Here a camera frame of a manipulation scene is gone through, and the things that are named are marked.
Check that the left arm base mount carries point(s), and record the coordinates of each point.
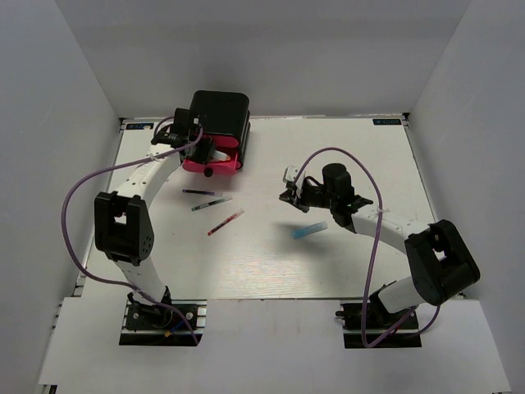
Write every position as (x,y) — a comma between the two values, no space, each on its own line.
(147,326)

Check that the pink top drawer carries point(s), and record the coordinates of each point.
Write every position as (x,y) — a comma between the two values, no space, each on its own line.
(225,141)

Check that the green highlighter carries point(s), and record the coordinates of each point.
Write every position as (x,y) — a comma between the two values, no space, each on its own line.
(219,156)

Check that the blue highlighter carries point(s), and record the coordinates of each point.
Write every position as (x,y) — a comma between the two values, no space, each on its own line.
(309,230)

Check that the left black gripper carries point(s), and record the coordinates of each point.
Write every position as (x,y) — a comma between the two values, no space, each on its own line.
(206,150)

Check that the black drawer cabinet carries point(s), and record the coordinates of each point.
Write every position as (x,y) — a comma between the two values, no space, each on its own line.
(223,113)

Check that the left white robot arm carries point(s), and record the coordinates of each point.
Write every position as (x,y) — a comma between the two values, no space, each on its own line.
(123,230)

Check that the red gel pen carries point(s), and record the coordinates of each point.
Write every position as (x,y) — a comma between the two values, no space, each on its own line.
(231,218)

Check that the purple gel pen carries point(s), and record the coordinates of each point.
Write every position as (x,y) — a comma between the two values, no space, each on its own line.
(203,192)

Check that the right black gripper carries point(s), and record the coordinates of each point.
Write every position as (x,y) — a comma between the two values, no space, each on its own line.
(298,198)

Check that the green gel pen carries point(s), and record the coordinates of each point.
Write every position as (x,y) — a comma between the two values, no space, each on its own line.
(211,203)

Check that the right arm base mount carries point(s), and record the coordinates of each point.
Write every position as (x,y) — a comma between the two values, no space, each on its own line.
(404,337)

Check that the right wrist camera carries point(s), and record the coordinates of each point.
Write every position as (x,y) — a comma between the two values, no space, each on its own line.
(293,179)

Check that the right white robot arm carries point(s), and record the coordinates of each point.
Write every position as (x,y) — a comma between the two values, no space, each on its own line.
(440,263)

